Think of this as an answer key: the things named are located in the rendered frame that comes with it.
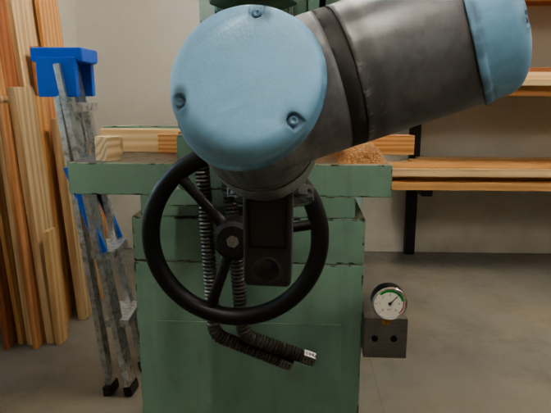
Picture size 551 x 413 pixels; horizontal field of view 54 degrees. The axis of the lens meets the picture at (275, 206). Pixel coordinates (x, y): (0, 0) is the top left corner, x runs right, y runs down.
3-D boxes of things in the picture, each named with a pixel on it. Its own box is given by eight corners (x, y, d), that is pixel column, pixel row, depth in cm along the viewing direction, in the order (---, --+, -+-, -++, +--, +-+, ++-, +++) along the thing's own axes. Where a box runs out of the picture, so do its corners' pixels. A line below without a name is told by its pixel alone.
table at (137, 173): (43, 205, 92) (40, 170, 91) (107, 176, 122) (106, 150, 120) (402, 209, 89) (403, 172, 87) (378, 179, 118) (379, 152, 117)
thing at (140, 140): (101, 152, 117) (99, 129, 116) (104, 151, 119) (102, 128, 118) (380, 153, 114) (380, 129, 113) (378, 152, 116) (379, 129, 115)
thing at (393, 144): (158, 153, 114) (157, 134, 113) (161, 152, 116) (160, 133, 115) (413, 155, 111) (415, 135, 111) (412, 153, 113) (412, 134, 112)
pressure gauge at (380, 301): (371, 329, 97) (372, 287, 95) (368, 320, 100) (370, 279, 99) (406, 330, 96) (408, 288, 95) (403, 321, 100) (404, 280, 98)
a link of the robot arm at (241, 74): (362, 122, 28) (184, 181, 29) (344, 170, 41) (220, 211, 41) (306, -33, 30) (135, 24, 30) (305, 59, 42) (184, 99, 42)
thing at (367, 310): (362, 358, 101) (364, 318, 99) (357, 329, 113) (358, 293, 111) (408, 359, 100) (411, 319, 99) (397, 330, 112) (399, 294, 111)
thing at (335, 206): (141, 215, 101) (139, 195, 100) (168, 194, 122) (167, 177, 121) (354, 218, 99) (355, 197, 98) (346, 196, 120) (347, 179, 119)
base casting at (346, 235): (131, 260, 103) (128, 215, 101) (192, 201, 159) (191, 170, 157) (366, 265, 101) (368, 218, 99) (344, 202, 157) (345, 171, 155)
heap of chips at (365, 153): (338, 164, 98) (339, 143, 97) (334, 155, 112) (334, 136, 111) (388, 164, 97) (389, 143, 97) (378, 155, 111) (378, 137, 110)
